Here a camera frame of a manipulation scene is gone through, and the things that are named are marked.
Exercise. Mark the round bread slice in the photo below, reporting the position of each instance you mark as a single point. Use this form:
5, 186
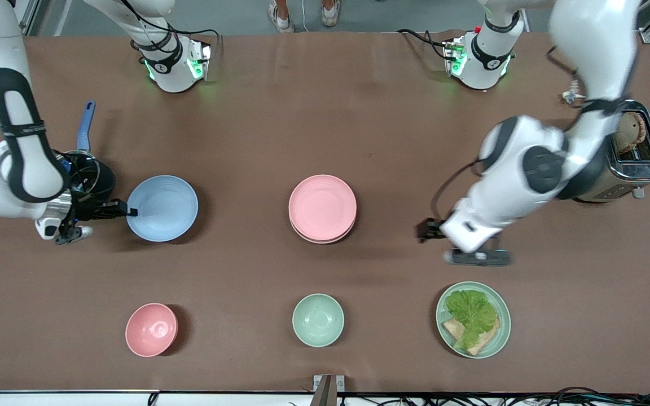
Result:
629, 132

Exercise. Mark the white sneaker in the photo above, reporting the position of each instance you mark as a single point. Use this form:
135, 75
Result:
281, 17
330, 12

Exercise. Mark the pink bowl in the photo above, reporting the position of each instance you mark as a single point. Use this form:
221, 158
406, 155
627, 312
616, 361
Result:
151, 330

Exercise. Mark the toast slice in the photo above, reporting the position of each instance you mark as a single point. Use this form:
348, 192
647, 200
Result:
484, 341

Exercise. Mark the green lettuce leaf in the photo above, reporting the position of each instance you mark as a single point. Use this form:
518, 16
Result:
471, 313

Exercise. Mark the beige and chrome toaster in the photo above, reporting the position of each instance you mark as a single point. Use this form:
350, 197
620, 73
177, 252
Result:
635, 169

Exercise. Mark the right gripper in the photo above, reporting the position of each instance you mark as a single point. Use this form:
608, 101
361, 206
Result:
95, 210

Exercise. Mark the green bowl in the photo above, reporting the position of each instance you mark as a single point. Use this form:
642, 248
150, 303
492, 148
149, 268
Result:
318, 320

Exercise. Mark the green plate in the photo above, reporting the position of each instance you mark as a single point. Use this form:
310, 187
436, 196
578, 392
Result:
503, 316

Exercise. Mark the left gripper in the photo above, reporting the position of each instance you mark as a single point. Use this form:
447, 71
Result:
430, 229

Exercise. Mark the pink plate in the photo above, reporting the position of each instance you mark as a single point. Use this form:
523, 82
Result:
322, 206

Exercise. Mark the metal table edge bracket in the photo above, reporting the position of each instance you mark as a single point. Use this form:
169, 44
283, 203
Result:
325, 389

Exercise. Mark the light blue plate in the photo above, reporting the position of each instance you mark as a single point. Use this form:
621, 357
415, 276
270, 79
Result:
162, 208

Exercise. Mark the beige plate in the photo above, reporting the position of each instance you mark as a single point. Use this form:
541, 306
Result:
322, 241

